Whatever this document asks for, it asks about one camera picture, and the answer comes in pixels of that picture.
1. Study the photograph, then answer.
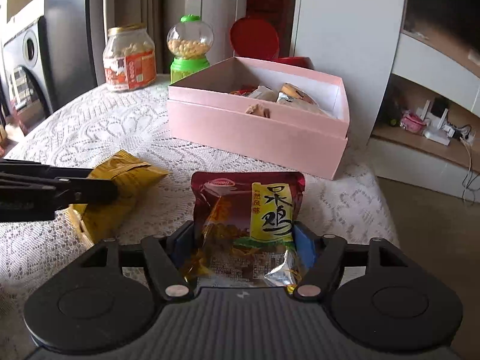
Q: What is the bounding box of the yellow snack bag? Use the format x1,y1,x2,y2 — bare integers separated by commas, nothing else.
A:
67,150,169,245

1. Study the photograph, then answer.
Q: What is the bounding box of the dark red chicken snack bag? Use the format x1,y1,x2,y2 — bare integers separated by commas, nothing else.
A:
181,172,306,293

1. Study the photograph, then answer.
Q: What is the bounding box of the red snack packet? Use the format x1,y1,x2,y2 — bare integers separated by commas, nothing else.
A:
230,87,256,96

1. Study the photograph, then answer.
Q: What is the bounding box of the white grey snack packet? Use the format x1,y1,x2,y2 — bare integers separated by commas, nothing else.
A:
247,85,278,102

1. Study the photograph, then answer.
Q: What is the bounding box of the round rice cracker packet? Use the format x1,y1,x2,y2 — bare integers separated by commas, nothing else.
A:
276,83,318,110

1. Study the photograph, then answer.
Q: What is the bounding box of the white lace tablecloth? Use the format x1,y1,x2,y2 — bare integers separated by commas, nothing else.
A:
1,77,398,314

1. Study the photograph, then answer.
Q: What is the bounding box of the grey speaker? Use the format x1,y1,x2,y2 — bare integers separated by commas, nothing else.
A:
2,16,57,135

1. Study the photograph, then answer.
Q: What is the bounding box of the glass jar gold lid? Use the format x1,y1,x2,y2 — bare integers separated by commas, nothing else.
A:
103,24,157,92

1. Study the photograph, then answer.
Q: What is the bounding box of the white tv cabinet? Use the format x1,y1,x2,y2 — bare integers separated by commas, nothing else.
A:
368,19,479,203

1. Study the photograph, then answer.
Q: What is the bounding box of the white wifi router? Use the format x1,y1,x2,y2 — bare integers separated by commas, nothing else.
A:
416,97,451,146

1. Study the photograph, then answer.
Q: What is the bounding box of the pink round container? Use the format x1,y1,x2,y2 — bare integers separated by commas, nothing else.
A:
400,111,427,134

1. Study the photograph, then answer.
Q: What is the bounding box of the pink cardboard box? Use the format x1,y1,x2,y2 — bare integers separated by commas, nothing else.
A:
167,57,350,180

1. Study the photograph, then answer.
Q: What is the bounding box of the green gumball candy dispenser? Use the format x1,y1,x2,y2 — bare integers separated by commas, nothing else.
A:
167,15,214,84

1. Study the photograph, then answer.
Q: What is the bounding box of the dark toy vehicle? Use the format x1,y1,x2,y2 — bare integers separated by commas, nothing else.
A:
385,95,404,127

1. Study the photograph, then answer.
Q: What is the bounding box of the red trash bin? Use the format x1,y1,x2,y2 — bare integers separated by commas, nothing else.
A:
229,17,314,70

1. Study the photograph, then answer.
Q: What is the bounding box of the white standing air conditioner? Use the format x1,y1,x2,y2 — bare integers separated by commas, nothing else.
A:
163,0,247,64

